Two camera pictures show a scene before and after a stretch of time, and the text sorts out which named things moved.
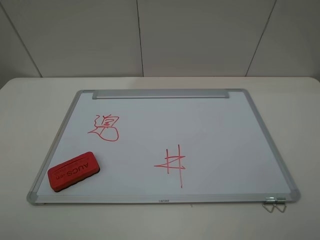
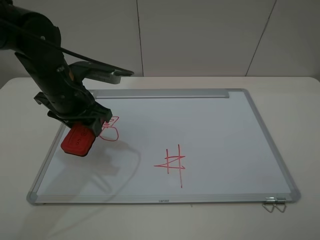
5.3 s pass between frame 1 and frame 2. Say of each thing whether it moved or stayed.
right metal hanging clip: stayed
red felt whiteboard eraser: moved
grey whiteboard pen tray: stayed
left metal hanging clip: stayed
